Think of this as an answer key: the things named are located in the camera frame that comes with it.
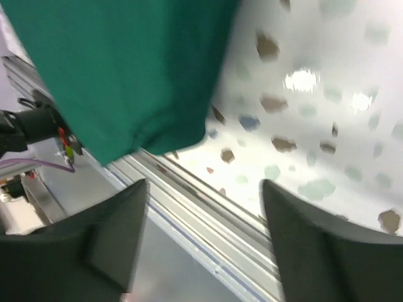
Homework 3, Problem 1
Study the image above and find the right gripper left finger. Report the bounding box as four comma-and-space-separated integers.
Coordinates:
1, 180, 148, 302

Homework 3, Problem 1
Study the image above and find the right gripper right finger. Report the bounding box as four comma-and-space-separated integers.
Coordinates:
261, 179, 402, 302

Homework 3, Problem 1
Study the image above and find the green surgical drape cloth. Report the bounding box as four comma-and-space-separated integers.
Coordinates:
1, 1, 239, 165

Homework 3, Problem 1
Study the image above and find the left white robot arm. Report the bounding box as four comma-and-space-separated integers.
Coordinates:
1, 100, 71, 155

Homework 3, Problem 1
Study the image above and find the aluminium rail frame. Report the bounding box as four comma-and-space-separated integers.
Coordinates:
1, 56, 284, 302

